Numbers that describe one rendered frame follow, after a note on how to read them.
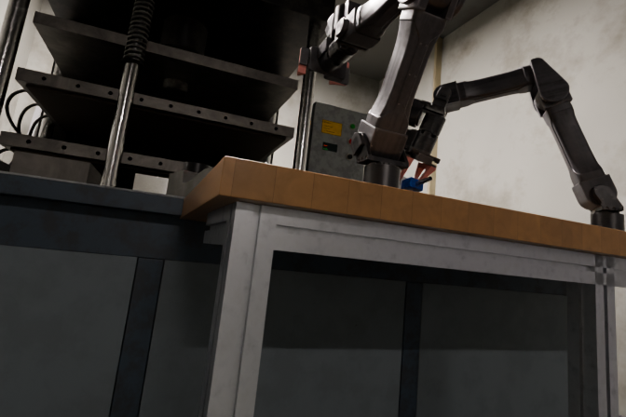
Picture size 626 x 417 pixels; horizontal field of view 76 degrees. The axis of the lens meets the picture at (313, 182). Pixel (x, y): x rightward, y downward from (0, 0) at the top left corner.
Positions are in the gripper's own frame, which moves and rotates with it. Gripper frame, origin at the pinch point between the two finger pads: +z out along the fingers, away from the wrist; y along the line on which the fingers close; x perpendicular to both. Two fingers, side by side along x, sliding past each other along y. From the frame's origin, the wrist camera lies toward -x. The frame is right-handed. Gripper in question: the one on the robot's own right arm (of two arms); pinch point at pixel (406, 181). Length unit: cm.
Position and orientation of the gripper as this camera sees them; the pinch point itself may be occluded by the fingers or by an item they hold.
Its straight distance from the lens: 113.2
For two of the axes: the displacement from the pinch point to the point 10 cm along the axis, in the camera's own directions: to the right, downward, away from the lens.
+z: -3.8, 9.2, 1.2
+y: -8.9, -3.3, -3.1
